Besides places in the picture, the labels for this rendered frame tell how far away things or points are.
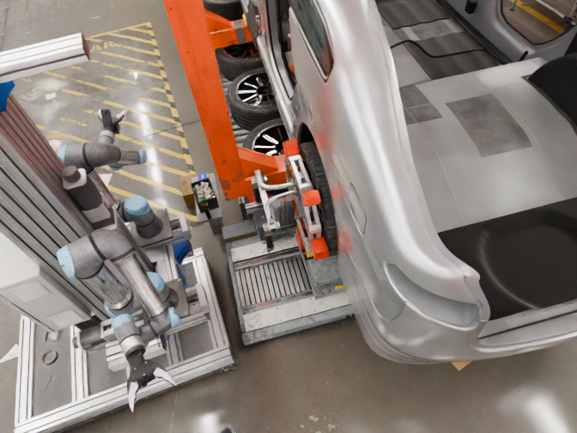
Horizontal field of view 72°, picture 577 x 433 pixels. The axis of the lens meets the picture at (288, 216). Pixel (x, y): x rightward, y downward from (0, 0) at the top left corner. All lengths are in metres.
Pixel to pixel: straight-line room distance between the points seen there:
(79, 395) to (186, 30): 2.10
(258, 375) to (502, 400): 1.47
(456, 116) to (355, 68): 1.16
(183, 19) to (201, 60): 0.21
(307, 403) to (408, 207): 1.72
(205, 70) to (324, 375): 1.92
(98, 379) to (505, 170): 2.62
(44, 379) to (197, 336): 0.94
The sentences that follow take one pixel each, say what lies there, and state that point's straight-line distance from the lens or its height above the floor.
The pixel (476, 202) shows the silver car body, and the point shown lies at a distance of 2.31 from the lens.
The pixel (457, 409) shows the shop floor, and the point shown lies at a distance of 2.80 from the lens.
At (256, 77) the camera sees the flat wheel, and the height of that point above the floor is 0.48.
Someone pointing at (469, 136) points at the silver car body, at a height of 1.04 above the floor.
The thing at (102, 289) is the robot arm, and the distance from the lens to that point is 1.80.
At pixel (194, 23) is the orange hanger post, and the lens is 2.01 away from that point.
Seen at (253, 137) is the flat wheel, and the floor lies 0.50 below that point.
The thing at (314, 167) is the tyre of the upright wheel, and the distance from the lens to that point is 2.01.
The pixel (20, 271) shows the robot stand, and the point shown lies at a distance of 2.03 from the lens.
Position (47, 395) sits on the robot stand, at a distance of 2.95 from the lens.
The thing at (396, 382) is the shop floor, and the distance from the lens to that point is 2.75.
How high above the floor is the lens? 2.63
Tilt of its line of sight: 53 degrees down
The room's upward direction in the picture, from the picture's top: 7 degrees counter-clockwise
